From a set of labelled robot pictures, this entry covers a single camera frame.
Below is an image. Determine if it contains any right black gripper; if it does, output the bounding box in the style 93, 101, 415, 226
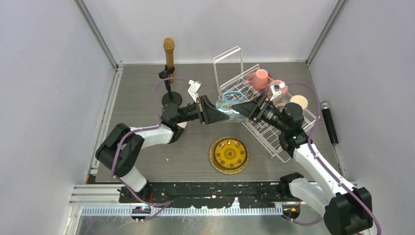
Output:
233, 93, 289, 133

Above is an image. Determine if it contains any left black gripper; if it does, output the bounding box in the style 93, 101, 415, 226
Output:
174, 94, 229, 124

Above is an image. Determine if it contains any blue patterned bowl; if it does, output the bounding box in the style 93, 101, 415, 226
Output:
216, 91, 247, 123

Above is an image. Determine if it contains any beige ceramic bowl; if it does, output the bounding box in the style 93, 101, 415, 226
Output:
177, 122, 187, 129

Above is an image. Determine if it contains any yellow patterned plate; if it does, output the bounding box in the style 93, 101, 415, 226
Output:
214, 140, 248, 170

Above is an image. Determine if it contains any yellow woven bamboo plate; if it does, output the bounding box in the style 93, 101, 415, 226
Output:
209, 137, 250, 175

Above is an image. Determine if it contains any cream floral cup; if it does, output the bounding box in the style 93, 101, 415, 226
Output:
289, 95, 309, 112

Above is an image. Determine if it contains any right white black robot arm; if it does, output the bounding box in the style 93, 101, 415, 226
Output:
232, 95, 375, 235

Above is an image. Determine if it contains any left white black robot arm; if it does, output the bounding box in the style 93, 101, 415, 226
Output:
95, 95, 230, 203

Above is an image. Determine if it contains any pink floral cup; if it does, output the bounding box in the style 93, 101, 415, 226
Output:
266, 80, 289, 104

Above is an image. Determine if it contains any pink plastic cup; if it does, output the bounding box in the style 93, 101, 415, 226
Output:
245, 69, 270, 93

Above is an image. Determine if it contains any black silver microphone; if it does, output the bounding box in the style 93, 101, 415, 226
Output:
321, 101, 339, 145

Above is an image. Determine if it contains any brown microphone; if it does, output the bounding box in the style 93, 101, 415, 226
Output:
163, 37, 175, 69

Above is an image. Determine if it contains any white wire dish rack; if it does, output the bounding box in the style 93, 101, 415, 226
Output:
213, 46, 321, 163

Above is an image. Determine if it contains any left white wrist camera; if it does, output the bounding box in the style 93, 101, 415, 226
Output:
187, 80, 202, 102

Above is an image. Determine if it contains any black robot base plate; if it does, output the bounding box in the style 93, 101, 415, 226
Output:
118, 182, 301, 209

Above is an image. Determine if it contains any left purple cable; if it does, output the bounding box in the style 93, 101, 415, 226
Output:
110, 77, 195, 222

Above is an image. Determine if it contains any purple cable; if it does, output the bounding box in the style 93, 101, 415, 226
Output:
281, 81, 383, 235
110, 77, 195, 222

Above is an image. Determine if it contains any left aluminium rail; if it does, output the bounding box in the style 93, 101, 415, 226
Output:
85, 63, 124, 184

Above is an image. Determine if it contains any slotted cable duct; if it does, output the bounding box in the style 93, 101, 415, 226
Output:
80, 205, 283, 216

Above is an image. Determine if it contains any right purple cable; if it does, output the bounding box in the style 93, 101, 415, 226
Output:
281, 81, 383, 235

